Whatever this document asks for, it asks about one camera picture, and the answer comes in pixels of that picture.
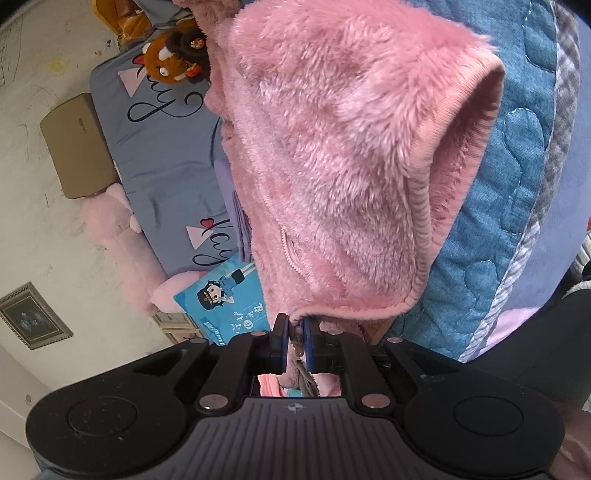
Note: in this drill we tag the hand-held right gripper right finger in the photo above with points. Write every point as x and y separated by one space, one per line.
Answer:
310 346

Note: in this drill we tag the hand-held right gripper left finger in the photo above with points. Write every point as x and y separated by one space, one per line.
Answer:
282 344

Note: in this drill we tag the pink fleece jacket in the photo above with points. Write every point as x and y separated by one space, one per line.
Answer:
332 161

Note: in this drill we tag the blue cartoon print pillow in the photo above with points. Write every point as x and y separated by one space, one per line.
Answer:
226 300

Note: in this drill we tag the beige wooden cabinet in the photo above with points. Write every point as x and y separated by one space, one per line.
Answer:
182 327

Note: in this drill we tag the purple folded cloth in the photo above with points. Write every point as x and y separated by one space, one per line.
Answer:
231 203

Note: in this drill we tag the pink plush pillow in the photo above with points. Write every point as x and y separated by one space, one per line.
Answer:
124 240

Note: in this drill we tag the grey-blue printed pillow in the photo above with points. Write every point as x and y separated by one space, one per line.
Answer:
161 152

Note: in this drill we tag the framed picture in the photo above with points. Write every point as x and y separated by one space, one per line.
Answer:
32 316

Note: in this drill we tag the blue quilted bedspread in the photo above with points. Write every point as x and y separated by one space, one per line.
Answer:
508 184

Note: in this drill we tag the grey-blue bed sheet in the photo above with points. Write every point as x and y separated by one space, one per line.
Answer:
554 240

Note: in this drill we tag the cardboard box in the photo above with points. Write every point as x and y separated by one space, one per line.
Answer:
78 143

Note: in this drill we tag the red panda plush toy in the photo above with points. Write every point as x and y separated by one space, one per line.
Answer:
173 57

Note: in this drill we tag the yellow orange soft item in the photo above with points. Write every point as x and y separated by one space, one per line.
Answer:
124 21

